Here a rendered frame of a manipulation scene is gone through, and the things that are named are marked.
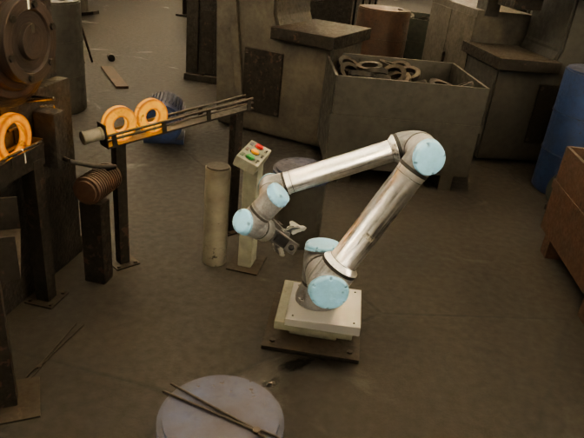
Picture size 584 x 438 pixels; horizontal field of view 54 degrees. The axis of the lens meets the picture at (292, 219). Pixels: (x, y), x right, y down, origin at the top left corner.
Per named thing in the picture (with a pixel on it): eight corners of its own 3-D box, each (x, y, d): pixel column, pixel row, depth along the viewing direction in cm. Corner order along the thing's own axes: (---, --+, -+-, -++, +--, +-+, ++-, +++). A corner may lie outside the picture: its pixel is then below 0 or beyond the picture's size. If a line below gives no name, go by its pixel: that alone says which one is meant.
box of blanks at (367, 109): (321, 182, 400) (335, 69, 366) (313, 142, 474) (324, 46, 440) (465, 193, 408) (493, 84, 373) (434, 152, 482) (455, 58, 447)
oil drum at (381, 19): (343, 89, 650) (355, 5, 610) (350, 78, 702) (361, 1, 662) (395, 96, 640) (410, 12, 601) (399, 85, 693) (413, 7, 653)
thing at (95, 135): (80, 142, 247) (77, 129, 244) (100, 137, 252) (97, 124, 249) (86, 147, 243) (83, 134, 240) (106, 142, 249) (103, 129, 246)
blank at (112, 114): (98, 109, 245) (102, 111, 243) (131, 102, 254) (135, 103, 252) (103, 142, 253) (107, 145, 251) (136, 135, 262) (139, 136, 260)
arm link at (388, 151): (423, 120, 219) (254, 173, 223) (432, 128, 207) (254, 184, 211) (428, 148, 223) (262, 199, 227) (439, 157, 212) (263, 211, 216)
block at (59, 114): (35, 166, 239) (29, 109, 228) (47, 160, 246) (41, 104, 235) (58, 170, 237) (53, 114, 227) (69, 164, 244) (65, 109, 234)
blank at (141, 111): (131, 102, 254) (135, 103, 252) (162, 94, 263) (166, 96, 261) (136, 134, 262) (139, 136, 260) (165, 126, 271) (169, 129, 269)
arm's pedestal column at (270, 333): (360, 308, 268) (362, 293, 264) (358, 364, 232) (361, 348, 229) (275, 295, 271) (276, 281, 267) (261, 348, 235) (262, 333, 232)
